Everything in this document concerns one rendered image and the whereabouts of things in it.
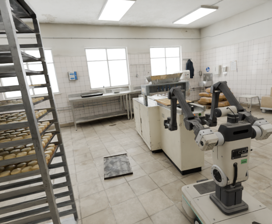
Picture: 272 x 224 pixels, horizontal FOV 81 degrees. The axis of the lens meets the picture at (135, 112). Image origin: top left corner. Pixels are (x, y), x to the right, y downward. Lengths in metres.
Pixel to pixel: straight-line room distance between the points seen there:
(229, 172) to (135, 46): 5.22
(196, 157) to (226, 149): 1.04
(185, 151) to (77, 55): 4.34
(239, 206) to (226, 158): 0.44
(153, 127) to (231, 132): 1.59
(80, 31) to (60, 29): 0.56
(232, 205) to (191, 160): 0.84
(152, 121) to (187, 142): 0.74
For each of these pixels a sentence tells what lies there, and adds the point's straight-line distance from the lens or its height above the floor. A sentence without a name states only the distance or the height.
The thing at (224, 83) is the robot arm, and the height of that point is 1.19.
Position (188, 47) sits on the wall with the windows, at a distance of 7.26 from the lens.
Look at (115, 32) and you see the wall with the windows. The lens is 5.84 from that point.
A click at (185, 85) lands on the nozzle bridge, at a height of 1.11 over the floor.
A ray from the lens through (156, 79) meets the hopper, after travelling 2.59.
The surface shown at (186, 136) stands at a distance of 2.09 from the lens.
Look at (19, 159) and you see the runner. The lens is 1.04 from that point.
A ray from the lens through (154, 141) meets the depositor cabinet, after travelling 2.72.
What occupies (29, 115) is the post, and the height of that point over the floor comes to 1.19.
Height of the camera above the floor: 1.32
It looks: 12 degrees down
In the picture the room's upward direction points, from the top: 5 degrees counter-clockwise
